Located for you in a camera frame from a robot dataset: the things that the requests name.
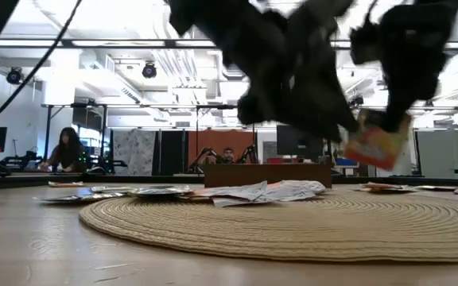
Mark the black partition panel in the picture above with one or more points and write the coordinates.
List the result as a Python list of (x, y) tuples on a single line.
[(172, 153)]

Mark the person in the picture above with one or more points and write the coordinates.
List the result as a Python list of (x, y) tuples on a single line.
[(227, 155), (68, 153)]

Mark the orange partition wall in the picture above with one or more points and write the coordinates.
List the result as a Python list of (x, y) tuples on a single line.
[(221, 141)]

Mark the grey partition wall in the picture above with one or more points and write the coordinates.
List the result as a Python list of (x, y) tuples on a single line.
[(447, 153)]

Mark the black aluminium table frame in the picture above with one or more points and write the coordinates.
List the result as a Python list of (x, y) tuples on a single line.
[(14, 180)]

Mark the black metal gantry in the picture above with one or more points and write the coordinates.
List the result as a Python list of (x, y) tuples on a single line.
[(196, 127), (48, 135)]

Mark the patterned grey curtain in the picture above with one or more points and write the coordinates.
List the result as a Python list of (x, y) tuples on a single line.
[(133, 151)]

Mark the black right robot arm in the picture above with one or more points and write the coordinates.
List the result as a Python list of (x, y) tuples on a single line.
[(443, 8)]

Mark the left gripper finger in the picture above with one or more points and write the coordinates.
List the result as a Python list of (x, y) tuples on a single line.
[(316, 115), (332, 107)]

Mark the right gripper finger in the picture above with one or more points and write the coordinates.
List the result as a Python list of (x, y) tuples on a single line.
[(404, 113), (391, 115)]

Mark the wooden tea organizer box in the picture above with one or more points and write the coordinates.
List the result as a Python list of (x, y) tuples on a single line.
[(268, 176)]

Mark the round woven placemat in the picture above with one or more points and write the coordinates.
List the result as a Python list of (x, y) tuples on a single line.
[(292, 226)]

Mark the white and orange tea packet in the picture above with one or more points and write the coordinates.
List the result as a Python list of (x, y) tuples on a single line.
[(278, 184), (300, 190), (205, 194), (241, 196)]

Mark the black ceiling spotlight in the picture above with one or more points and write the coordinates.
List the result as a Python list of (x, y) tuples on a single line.
[(149, 70), (14, 75)]

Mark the background black robot arm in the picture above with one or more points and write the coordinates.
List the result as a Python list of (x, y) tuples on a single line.
[(18, 161), (203, 157), (249, 155)]

